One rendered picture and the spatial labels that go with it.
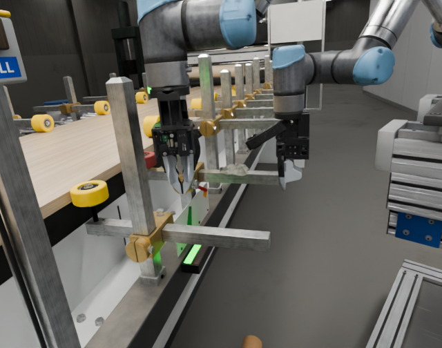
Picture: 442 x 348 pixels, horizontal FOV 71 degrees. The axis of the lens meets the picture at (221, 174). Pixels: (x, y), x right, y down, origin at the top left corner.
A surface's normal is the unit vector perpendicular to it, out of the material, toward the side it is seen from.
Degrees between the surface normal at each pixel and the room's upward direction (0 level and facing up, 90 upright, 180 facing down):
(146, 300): 0
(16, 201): 90
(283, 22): 90
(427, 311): 0
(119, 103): 90
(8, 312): 90
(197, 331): 0
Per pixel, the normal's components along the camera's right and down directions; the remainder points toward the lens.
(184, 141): 0.07, 0.33
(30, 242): 0.96, 0.03
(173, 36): -0.16, 0.69
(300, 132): -0.26, 0.35
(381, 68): 0.44, 0.28
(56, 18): 0.77, 0.17
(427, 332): -0.07, -0.94
